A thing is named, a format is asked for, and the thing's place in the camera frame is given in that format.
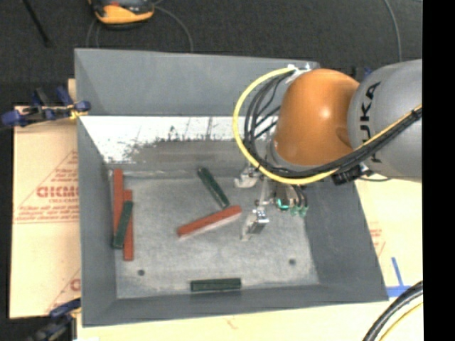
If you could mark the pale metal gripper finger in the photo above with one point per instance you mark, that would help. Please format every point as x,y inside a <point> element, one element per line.
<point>261,216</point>
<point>249,227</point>

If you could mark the red-brown flat block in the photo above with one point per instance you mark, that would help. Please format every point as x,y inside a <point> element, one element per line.
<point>209,223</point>
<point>128,240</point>
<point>118,190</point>

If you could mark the grey metal bin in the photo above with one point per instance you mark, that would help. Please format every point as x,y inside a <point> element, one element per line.
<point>213,254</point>

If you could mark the dark green flat block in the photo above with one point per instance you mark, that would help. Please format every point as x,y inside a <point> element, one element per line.
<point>213,187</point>
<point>123,226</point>
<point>215,285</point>

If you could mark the brown cardboard board, red print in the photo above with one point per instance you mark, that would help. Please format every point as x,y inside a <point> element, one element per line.
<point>42,247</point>

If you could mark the black cylinder on white bracket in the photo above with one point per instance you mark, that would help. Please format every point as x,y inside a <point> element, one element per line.
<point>345,177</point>

